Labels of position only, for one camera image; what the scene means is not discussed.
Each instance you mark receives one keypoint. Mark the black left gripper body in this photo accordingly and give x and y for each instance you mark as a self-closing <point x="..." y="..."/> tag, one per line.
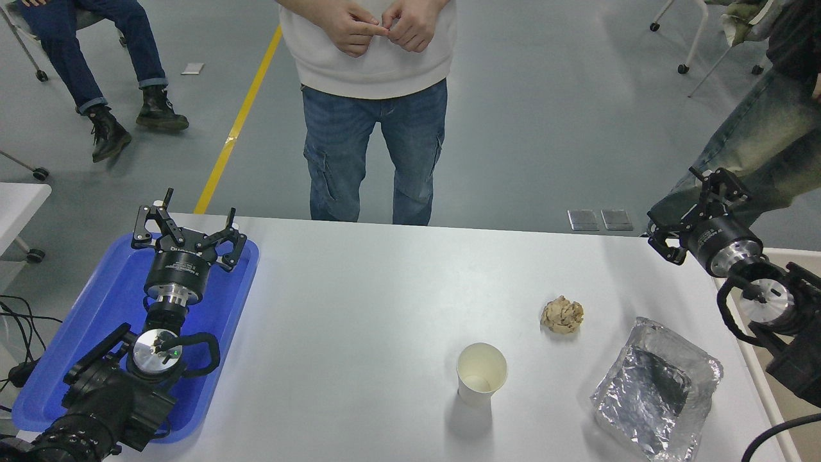
<point x="176" y="269"/>

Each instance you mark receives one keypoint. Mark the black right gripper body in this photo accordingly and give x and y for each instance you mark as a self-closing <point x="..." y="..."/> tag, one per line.
<point x="712" y="240"/>

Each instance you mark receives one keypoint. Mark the white paper cup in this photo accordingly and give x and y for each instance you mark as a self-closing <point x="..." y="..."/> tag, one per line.
<point x="481" y="378"/>

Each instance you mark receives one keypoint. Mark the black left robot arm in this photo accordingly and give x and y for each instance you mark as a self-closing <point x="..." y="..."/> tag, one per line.
<point x="109" y="404"/>

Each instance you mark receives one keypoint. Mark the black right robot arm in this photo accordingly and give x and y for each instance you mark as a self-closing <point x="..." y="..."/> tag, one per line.
<point x="795" y="366"/>

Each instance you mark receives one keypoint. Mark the person's hand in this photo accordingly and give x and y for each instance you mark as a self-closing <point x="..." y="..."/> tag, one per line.
<point x="818" y="88"/>

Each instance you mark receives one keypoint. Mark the standing person's right hand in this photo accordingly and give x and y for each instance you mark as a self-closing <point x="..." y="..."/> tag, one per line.
<point x="349" y="25"/>

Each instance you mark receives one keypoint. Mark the standing person's left hand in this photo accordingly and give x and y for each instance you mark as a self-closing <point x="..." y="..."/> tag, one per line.
<point x="417" y="22"/>

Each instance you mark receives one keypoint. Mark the metal floor plate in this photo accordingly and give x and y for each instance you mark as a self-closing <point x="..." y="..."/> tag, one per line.
<point x="583" y="220"/>
<point x="617" y="220"/>

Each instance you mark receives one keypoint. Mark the person beside bin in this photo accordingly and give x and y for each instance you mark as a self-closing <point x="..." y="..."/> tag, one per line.
<point x="763" y="141"/>

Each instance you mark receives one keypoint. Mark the blue plastic tray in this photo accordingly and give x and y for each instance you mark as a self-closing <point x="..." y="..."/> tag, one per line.
<point x="96" y="308"/>

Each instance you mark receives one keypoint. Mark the crumpled tan paper ball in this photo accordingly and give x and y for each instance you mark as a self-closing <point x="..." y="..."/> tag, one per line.
<point x="562" y="316"/>

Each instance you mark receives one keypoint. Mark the chair leg with caster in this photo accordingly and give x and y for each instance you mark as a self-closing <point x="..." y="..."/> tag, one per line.
<point x="40" y="173"/>

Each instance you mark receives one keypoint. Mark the large pale bin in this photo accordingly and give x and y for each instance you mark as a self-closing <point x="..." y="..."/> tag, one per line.
<point x="757" y="378"/>

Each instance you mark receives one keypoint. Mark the crumpled silver foil tray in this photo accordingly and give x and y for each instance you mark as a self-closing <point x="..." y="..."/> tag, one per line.
<point x="660" y="391"/>

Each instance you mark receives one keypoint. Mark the small white side table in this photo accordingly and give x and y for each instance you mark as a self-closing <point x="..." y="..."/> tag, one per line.
<point x="19" y="205"/>

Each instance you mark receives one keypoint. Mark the white wheeled chair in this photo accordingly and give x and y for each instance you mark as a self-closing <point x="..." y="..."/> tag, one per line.
<point x="699" y="32"/>

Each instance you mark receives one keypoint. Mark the camouflage jacket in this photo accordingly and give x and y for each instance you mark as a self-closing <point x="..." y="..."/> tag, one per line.
<point x="744" y="22"/>

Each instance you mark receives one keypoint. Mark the standing person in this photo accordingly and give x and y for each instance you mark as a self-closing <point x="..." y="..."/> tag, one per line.
<point x="372" y="128"/>

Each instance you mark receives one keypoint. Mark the seated person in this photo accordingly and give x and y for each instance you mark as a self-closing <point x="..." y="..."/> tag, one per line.
<point x="70" y="51"/>

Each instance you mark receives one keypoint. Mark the grey wheeled chair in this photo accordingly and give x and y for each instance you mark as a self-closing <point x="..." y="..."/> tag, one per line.
<point x="25" y="48"/>

